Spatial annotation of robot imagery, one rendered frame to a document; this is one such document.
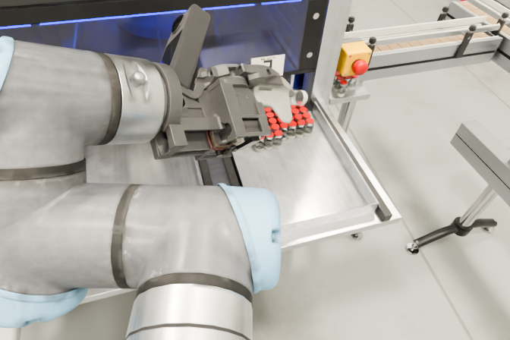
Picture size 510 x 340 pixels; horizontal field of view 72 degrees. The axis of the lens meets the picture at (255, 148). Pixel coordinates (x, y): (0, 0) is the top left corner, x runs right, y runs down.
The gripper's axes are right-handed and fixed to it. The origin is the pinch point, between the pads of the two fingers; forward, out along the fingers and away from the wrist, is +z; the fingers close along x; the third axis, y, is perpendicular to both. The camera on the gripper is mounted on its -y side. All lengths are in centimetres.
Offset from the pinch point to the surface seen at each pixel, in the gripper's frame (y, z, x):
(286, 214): 15.7, 20.2, -22.0
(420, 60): -18, 86, -2
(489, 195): 33, 130, -9
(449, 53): -18, 94, 5
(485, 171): 24, 127, -6
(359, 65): -14, 48, -7
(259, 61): -20.5, 26.5, -20.7
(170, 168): -2.2, 8.7, -41.2
